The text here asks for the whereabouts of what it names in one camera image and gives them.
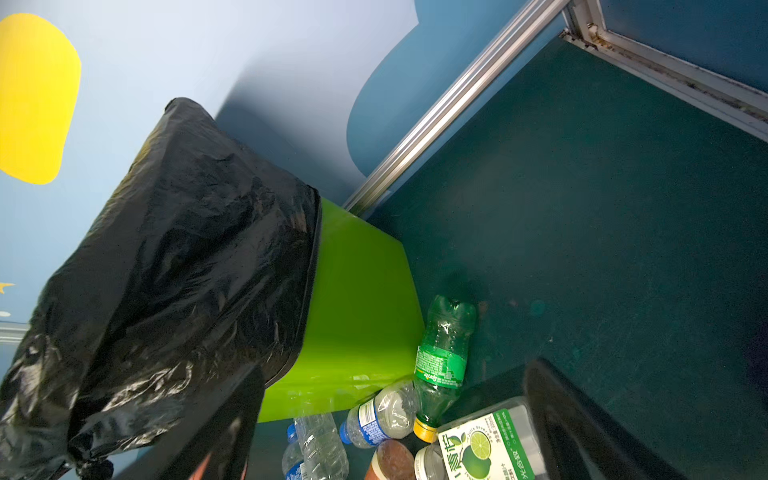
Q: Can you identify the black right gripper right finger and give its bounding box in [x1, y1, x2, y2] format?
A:
[523, 358, 684, 479]

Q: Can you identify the lime label square bottle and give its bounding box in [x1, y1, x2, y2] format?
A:
[414, 396, 549, 480]

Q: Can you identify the orange tea bottle white cap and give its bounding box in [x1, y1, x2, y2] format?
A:
[364, 440, 416, 480]

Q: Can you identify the green bottle by bin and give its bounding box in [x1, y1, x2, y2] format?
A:
[413, 295, 478, 444]

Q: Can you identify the black bin liner bag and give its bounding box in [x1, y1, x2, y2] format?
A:
[1, 98, 322, 479]

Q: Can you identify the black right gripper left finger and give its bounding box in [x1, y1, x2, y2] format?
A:
[118, 363, 265, 479]

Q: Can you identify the blue cap water bottle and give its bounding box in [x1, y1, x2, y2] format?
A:
[339, 380, 418, 449]

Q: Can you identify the green plastic bin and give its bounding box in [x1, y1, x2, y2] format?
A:
[258, 200, 424, 422]

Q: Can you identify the clear crushed bottle white cap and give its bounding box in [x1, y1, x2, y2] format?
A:
[282, 413, 350, 480]

